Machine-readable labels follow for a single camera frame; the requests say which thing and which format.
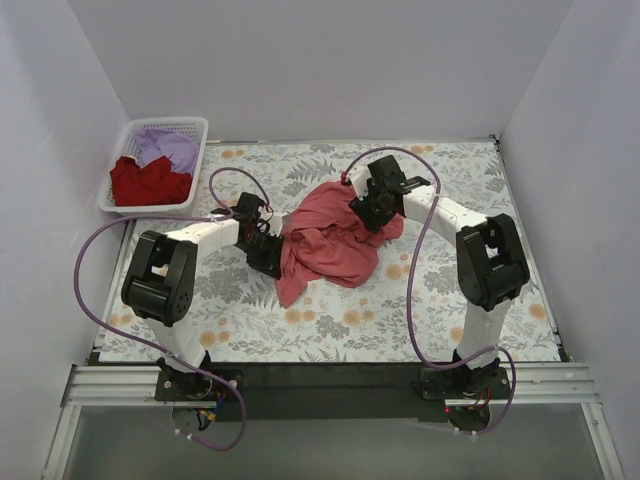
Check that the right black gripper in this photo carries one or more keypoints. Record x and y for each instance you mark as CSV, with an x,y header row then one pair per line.
x,y
368,214

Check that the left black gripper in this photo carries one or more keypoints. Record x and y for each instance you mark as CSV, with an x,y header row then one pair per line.
x,y
267,254

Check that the salmon pink t shirt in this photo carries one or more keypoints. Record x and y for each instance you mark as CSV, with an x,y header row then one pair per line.
x,y
326,239

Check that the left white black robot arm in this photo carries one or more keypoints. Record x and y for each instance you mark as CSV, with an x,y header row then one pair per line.
x,y
160,280

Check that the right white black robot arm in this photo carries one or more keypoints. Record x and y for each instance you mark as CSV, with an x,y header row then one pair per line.
x,y
490,261

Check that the floral table mat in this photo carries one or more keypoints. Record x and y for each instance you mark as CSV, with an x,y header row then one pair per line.
x,y
236,312

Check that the dark red t shirt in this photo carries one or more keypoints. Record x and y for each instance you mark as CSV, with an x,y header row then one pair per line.
x,y
151,185

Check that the lilac t shirt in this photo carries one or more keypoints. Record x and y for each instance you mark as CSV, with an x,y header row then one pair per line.
x,y
154,143

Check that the white plastic basket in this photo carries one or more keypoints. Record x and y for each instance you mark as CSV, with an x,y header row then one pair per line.
x,y
195,128

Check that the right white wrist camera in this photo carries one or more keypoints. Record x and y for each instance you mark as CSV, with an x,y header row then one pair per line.
x,y
357,177

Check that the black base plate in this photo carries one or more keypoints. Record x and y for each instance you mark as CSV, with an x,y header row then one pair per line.
x,y
320,391

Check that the aluminium frame rail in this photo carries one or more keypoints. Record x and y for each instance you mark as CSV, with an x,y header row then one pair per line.
x,y
551,427

